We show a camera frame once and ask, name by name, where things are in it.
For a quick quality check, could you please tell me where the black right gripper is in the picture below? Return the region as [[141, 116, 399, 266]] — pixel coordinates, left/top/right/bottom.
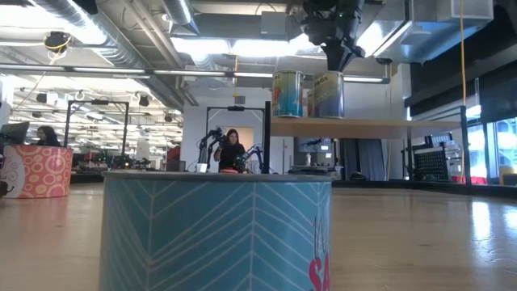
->
[[301, 11, 367, 73]]

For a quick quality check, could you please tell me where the tall yellow purple can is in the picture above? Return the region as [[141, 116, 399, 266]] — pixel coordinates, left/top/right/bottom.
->
[[313, 70, 346, 120]]

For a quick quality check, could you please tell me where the tall blue tomato-print can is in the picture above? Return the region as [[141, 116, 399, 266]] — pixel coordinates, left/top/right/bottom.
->
[[271, 70, 305, 119]]

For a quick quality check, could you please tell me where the short teal herringbone can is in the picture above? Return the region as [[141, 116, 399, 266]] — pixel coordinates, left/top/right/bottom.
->
[[99, 170, 333, 291]]

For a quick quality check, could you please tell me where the short orange circle-print can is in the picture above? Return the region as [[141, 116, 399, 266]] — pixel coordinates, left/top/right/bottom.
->
[[0, 144, 74, 200]]

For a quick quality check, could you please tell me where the wooden shelf board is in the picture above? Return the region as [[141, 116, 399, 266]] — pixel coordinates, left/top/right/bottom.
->
[[269, 116, 464, 141]]

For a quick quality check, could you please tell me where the grey curtain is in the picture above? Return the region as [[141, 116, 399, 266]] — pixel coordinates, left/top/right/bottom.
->
[[357, 139, 389, 182]]

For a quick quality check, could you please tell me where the silver ceiling hood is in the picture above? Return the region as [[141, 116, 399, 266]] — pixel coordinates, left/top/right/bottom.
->
[[373, 0, 494, 65]]

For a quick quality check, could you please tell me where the black pegboard cart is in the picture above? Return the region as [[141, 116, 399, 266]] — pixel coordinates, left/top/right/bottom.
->
[[401, 133, 462, 183]]

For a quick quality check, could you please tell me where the person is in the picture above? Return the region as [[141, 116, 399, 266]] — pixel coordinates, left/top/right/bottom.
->
[[30, 124, 65, 147], [213, 128, 246, 174]]

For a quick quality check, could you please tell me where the long tube light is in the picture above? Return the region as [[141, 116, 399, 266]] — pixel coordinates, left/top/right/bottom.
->
[[0, 63, 275, 80]]

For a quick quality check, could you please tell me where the dark computer monitor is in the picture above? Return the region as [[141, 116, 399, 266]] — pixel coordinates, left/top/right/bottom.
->
[[0, 120, 32, 146]]

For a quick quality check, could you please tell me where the grey duct box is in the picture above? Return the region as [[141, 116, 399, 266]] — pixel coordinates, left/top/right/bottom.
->
[[260, 11, 302, 41]]

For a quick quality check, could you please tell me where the dark wall screen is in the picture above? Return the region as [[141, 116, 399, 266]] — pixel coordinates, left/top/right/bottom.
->
[[296, 137, 337, 167]]

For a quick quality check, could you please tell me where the black shelf support frame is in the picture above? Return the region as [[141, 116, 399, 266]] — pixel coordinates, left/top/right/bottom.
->
[[262, 100, 272, 175]]

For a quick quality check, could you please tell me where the black gantry frame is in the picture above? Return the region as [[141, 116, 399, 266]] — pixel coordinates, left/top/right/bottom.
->
[[204, 105, 267, 175], [64, 99, 130, 159]]

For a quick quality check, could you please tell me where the yellow hanging cable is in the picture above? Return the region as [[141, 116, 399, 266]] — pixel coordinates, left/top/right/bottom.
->
[[458, 0, 468, 108]]

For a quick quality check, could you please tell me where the black aluminium table frame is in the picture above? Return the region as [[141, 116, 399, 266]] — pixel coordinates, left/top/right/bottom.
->
[[70, 171, 517, 200]]

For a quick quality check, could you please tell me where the wooden shelf with black frame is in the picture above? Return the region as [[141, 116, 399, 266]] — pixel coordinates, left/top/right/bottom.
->
[[406, 105, 473, 188]]

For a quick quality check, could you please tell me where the silver ventilation duct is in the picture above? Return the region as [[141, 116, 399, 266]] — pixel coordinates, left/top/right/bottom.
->
[[32, 0, 201, 112]]

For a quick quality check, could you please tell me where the black ceiling cord reel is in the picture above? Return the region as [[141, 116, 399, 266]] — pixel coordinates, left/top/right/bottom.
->
[[42, 30, 74, 54]]

